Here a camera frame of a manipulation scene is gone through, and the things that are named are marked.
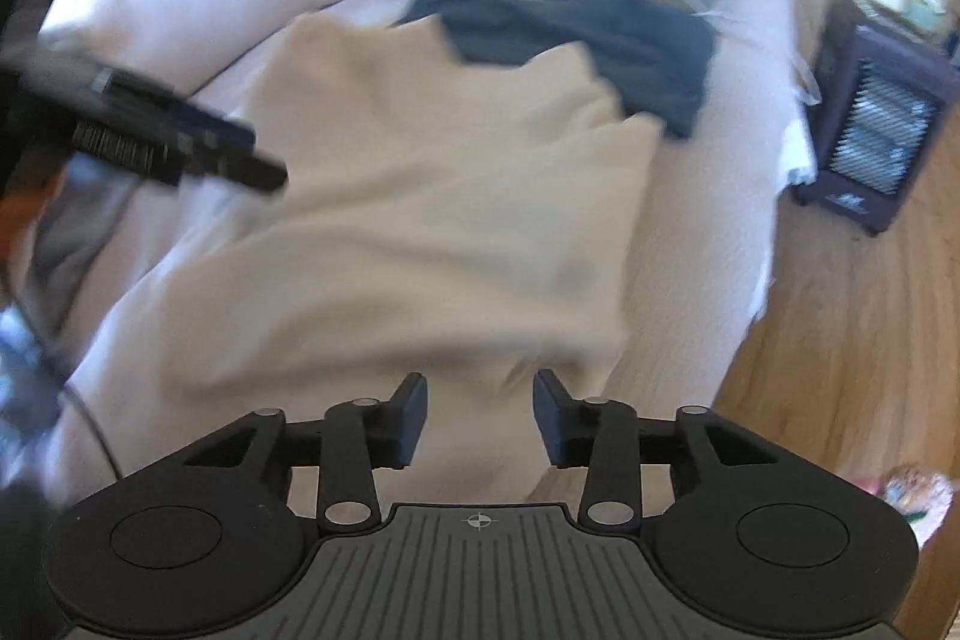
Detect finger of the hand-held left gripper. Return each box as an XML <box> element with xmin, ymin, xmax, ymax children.
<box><xmin>172</xmin><ymin>100</ymin><xmax>290</xmax><ymax>195</ymax></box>

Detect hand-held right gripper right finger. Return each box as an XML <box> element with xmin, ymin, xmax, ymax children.
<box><xmin>531</xmin><ymin>370</ymin><xmax>781</xmax><ymax>528</ymax></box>

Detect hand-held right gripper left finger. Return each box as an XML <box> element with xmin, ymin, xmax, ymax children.
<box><xmin>184</xmin><ymin>372</ymin><xmax>430</xmax><ymax>532</ymax></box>

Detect cream garment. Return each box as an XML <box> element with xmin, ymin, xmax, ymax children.
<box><xmin>161</xmin><ymin>10</ymin><xmax>665</xmax><ymax>401</ymax></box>

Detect dark blue fleece pants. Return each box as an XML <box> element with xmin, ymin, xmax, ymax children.
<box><xmin>405</xmin><ymin>0</ymin><xmax>717</xmax><ymax>140</ymax></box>

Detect light blue sweatshirt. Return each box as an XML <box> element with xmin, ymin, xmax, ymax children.
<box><xmin>30</xmin><ymin>175</ymin><xmax>140</xmax><ymax>341</ymax></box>

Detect plush slipper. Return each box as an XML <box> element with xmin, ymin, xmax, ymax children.
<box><xmin>874</xmin><ymin>469</ymin><xmax>955</xmax><ymax>522</ymax></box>

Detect dark purple electric heater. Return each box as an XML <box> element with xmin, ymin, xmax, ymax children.
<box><xmin>791</xmin><ymin>0</ymin><xmax>953</xmax><ymax>236</ymax></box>

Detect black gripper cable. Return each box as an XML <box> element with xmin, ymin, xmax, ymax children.
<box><xmin>60</xmin><ymin>385</ymin><xmax>125</xmax><ymax>477</ymax></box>

